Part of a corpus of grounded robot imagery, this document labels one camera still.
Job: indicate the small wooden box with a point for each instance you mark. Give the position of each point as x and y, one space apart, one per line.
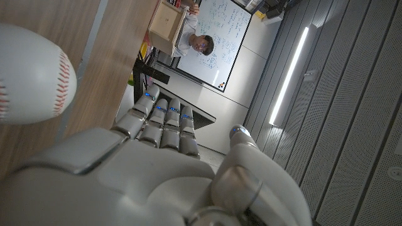
165 25

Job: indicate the seated person grey shirt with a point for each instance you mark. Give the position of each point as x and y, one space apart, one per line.
201 44

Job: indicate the white baseball red stitching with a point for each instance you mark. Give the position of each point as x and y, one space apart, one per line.
31 75

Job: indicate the long ceiling light bar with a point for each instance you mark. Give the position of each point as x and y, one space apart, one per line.
289 75

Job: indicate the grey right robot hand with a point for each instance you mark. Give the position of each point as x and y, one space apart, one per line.
141 182

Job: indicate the whiteboard with writing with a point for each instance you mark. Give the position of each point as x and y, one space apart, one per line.
232 37

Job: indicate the yellow cup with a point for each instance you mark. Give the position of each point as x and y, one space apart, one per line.
143 50

